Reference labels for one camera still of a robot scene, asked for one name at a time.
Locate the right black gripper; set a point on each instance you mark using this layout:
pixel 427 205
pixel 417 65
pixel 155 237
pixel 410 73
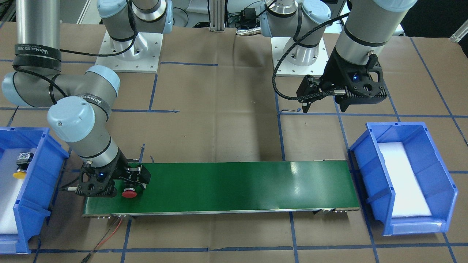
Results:
pixel 123 164

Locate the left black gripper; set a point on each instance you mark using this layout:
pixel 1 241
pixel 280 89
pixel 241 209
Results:
pixel 335 69

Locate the red mushroom push button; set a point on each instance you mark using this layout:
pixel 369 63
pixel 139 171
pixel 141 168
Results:
pixel 129 192

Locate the yellow mushroom push button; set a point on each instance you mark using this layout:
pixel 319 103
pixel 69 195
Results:
pixel 23 161

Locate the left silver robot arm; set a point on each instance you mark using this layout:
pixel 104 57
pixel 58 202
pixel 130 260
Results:
pixel 369 26

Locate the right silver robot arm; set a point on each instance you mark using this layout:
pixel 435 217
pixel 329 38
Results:
pixel 80 105

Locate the green conveyor belt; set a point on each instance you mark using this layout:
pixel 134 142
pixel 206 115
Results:
pixel 247 187

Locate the blue plastic bin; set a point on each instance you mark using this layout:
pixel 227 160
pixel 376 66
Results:
pixel 431 172
pixel 32 204

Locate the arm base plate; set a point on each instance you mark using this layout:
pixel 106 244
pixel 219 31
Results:
pixel 142 57
pixel 301 61

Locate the aluminium frame post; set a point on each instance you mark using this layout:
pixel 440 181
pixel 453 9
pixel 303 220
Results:
pixel 217 11

